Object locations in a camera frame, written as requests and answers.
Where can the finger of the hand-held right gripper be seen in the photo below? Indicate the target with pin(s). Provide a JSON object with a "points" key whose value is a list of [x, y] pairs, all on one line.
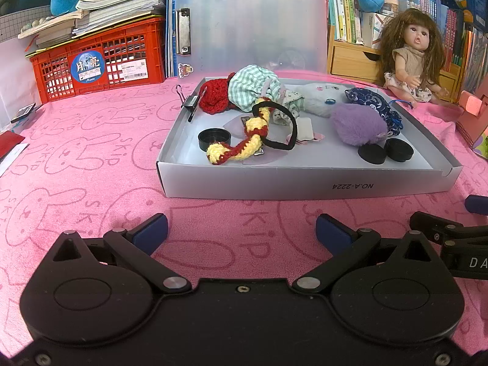
{"points": [[438, 228], [478, 204]]}

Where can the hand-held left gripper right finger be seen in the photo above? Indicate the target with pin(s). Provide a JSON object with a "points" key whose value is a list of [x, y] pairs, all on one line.
{"points": [[331, 232]]}

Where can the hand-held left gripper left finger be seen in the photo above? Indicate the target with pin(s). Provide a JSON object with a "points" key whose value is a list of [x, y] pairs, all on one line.
{"points": [[150, 232]]}

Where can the white cardboard box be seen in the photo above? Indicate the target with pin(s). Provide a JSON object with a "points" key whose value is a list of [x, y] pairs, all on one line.
{"points": [[267, 185]]}

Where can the black round lid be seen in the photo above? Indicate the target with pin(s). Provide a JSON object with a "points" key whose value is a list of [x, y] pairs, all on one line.
{"points": [[371, 155], [399, 150], [214, 139]]}

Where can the white square pad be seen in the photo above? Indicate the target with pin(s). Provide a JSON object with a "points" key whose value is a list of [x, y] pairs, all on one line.
{"points": [[305, 129]]}

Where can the purple fluffy plush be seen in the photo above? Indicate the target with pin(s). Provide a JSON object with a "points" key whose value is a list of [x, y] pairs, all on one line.
{"points": [[356, 125]]}

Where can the yellow red crocheted headband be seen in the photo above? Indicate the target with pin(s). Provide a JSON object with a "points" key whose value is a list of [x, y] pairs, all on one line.
{"points": [[249, 137]]}

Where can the white fluffy plush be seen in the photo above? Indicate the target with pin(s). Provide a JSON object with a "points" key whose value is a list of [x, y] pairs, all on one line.
{"points": [[318, 101]]}

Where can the pale floral cloth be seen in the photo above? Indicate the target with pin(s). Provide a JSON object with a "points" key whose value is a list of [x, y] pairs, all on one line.
{"points": [[291, 103]]}

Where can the blue floral pouch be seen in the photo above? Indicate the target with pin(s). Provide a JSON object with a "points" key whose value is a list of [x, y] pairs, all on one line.
{"points": [[375, 103]]}

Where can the red knitted hat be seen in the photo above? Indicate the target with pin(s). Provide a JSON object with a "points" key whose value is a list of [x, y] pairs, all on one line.
{"points": [[213, 97]]}

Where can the green checkered cloth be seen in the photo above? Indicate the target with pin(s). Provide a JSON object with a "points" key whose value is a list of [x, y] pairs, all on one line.
{"points": [[251, 87]]}

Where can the pink house-shaped stand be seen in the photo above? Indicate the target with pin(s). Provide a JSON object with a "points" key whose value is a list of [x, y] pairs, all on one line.
{"points": [[472, 129]]}

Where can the pink rabbit print blanket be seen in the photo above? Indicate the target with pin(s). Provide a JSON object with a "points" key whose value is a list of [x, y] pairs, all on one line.
{"points": [[95, 167]]}

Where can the pink cube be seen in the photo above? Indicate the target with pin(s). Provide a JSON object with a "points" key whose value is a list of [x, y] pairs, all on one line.
{"points": [[471, 103]]}

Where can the black binder clip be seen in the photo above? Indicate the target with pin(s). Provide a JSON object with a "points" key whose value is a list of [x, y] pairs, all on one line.
{"points": [[190, 103]]}

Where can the white paper sheet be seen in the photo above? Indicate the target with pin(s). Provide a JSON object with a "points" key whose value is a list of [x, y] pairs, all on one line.
{"points": [[13, 160]]}

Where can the long-haired doll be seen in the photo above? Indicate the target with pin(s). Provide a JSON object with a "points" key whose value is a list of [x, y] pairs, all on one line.
{"points": [[413, 57]]}

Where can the small bear sticker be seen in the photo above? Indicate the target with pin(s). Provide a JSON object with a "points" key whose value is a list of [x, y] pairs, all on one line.
{"points": [[185, 70]]}

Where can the red envelope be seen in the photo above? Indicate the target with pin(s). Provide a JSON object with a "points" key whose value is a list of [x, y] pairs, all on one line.
{"points": [[9, 143]]}

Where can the wooden drawer organizer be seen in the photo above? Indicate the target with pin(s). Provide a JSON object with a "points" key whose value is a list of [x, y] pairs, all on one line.
{"points": [[347, 59]]}

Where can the small dark box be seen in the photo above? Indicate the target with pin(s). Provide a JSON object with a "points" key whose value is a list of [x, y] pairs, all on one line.
{"points": [[23, 112]]}

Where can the red plastic crate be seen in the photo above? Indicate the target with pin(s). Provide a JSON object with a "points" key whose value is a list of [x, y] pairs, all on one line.
{"points": [[114, 57]]}

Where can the clear plastic clipboard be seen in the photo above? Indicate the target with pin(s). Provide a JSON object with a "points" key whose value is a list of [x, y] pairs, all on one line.
{"points": [[251, 26]]}

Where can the row of standing books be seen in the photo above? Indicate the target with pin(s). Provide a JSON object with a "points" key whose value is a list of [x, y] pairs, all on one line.
{"points": [[343, 7]]}

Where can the stack of lying books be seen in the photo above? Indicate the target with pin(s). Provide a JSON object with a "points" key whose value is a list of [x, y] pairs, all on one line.
{"points": [[122, 0]]}

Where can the grey grid mat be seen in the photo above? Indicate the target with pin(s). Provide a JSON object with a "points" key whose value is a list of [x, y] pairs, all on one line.
{"points": [[11, 26]]}

